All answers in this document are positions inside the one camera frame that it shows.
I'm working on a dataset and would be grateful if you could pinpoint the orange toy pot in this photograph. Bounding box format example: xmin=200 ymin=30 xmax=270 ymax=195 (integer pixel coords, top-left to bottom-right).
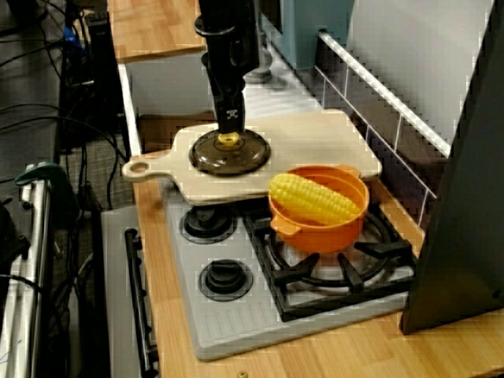
xmin=269 ymin=164 xmax=371 ymax=254

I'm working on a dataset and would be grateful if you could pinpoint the aluminium frame rail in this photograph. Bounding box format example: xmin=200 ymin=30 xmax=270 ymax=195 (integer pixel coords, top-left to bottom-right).
xmin=0 ymin=176 xmax=54 ymax=378

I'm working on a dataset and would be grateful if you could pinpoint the smoked lid with yellow knob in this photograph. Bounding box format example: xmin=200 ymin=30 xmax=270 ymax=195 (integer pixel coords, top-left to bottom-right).
xmin=187 ymin=128 xmax=272 ymax=176

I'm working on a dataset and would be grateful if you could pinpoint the blue cable connector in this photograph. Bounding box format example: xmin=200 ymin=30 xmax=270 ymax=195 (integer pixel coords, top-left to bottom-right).
xmin=63 ymin=25 xmax=86 ymax=58

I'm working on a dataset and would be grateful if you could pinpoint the white toy sink basin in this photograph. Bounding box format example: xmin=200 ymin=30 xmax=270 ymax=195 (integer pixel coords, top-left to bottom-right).
xmin=117 ymin=39 xmax=320 ymax=158

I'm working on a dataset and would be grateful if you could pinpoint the grey stove top plate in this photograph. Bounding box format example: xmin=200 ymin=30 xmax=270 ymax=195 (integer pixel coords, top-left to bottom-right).
xmin=163 ymin=192 xmax=418 ymax=362

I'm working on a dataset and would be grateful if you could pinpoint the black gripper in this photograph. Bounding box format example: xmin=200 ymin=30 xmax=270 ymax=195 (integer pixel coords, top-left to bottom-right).
xmin=202 ymin=33 xmax=261 ymax=135

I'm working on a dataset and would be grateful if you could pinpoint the black burner grate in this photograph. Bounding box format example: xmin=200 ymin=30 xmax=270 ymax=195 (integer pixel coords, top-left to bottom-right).
xmin=243 ymin=200 xmax=418 ymax=323

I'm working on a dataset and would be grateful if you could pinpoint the black oven door handle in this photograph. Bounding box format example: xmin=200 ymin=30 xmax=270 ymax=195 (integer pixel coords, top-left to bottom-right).
xmin=124 ymin=228 xmax=158 ymax=375

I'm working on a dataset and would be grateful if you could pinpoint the teal box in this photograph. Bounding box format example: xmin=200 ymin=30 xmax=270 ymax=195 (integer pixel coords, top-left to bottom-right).
xmin=261 ymin=0 xmax=355 ymax=72

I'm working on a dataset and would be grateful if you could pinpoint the black cable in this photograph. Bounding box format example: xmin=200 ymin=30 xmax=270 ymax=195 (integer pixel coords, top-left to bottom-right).
xmin=0 ymin=116 xmax=119 ymax=212
xmin=0 ymin=102 xmax=64 ymax=115
xmin=0 ymin=273 xmax=44 ymax=300

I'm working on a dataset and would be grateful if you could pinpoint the black stove knob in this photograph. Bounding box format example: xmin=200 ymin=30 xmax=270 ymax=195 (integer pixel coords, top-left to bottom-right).
xmin=198 ymin=258 xmax=255 ymax=303
xmin=180 ymin=204 xmax=237 ymax=246

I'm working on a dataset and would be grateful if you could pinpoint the black side panel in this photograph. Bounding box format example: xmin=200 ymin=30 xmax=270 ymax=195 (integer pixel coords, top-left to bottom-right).
xmin=399 ymin=0 xmax=504 ymax=335

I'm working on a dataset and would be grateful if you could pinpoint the green clamp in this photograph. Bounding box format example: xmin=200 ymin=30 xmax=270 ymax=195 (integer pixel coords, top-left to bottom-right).
xmin=14 ymin=161 xmax=80 ymax=221

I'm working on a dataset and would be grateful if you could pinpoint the beige cutting board with handle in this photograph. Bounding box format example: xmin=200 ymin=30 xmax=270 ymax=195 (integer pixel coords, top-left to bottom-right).
xmin=120 ymin=109 xmax=384 ymax=208

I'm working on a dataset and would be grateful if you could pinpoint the yellow toy corn cob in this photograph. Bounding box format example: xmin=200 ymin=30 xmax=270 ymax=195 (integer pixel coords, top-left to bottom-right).
xmin=269 ymin=172 xmax=362 ymax=226

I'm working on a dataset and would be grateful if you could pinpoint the grey toy faucet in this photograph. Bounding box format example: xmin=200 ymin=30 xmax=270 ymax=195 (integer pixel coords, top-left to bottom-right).
xmin=247 ymin=50 xmax=276 ymax=83

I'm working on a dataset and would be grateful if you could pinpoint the black mount bracket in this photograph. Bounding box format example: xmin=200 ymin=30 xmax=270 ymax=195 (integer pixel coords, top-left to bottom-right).
xmin=0 ymin=198 xmax=31 ymax=272

